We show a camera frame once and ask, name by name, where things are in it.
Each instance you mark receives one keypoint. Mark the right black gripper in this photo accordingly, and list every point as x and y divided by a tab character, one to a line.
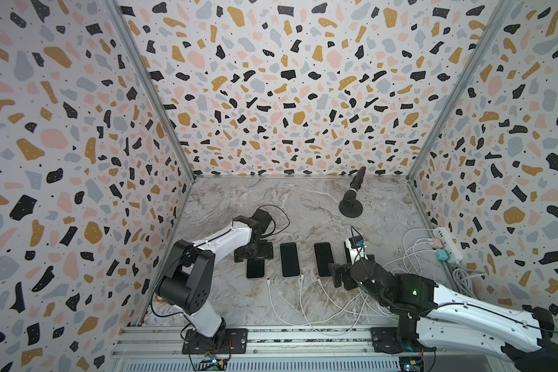
348	271

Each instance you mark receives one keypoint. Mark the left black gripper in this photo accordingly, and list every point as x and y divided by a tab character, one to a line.
266	252

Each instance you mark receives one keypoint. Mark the phone pink case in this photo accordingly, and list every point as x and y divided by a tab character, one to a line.
255	269
324	258

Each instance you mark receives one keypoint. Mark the black phone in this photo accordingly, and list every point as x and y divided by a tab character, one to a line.
348	252

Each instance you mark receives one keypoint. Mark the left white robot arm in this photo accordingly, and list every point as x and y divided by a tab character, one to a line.
186	280

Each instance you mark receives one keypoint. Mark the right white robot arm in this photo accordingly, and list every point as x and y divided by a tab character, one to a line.
432	316

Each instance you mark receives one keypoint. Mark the black microphone on stand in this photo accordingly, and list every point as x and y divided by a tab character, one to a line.
350	206

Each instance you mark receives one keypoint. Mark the pink charger plug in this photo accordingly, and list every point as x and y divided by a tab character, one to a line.
437	243

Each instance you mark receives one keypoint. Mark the teal charger plug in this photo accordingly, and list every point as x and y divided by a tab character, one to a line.
442	255

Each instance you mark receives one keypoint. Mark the white power strip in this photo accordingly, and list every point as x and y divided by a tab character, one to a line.
449	244

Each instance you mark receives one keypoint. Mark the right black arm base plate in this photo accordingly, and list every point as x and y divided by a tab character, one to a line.
393	340

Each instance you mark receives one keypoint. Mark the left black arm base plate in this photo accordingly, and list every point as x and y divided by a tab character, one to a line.
228	341

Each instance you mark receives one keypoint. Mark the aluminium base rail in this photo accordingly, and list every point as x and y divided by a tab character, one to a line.
287	348

